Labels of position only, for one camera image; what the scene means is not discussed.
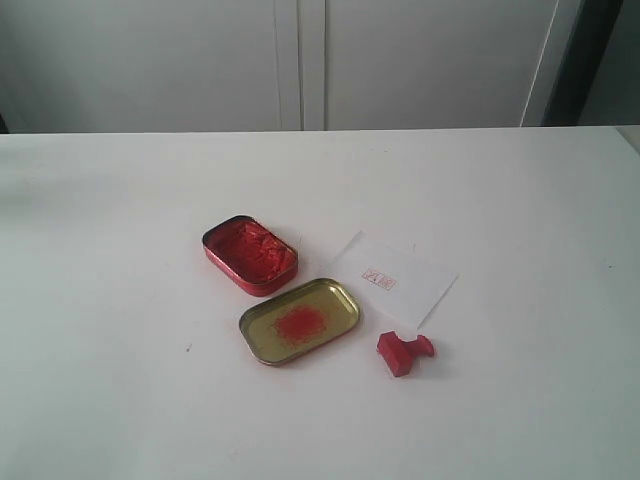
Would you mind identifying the red ink pad tin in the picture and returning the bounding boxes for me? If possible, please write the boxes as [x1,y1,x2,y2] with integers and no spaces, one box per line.
[202,215,299,297]

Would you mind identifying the white paper sheet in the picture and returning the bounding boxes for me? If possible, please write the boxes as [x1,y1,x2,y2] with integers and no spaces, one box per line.
[322,232,458,329]

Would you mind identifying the red plastic stamp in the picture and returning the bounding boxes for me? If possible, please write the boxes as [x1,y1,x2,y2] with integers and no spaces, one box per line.
[376,331,436,378]

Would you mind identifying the gold tin lid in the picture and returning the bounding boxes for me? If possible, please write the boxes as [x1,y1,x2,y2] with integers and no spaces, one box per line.
[239,278,362,366]

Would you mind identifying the white cabinet doors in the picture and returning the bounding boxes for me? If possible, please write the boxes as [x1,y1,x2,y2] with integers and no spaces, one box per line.
[1,1,581,133]

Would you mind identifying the dark vertical post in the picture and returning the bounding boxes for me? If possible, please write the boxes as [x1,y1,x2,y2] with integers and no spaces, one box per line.
[542,0,639,127]

